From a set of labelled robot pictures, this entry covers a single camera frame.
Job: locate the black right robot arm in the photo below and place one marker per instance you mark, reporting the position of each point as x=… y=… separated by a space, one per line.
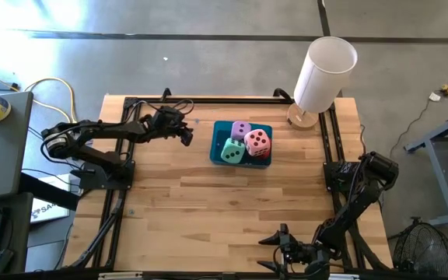
x=356 y=202

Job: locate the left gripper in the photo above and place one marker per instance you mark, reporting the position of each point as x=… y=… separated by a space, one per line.
x=165 y=123

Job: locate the large purple foam die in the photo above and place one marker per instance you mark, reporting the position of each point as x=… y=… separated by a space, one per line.
x=241 y=130

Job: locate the large green foam die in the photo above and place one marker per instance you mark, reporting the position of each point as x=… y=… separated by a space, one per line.
x=233 y=151

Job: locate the silver frame bracket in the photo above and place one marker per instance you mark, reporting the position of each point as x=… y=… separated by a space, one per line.
x=121 y=276
x=342 y=276

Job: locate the white shade table lamp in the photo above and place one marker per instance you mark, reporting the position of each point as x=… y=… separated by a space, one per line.
x=325 y=74

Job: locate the blue-grey metal desk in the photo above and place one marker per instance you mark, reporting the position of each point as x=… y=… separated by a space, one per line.
x=438 y=171

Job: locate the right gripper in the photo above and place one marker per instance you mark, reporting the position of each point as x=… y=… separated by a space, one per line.
x=299 y=252

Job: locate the white printed box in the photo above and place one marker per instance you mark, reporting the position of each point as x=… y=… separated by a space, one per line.
x=49 y=208

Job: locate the black floor fan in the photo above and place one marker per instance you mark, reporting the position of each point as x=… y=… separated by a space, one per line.
x=426 y=249

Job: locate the blue plastic bin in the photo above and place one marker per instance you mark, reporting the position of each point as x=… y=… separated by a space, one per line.
x=218 y=155

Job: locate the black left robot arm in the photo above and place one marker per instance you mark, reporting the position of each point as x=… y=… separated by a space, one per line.
x=92 y=136

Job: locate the large pink foam die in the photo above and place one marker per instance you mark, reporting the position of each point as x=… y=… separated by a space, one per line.
x=257 y=142

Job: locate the black desk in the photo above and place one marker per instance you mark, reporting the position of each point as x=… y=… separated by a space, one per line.
x=14 y=233

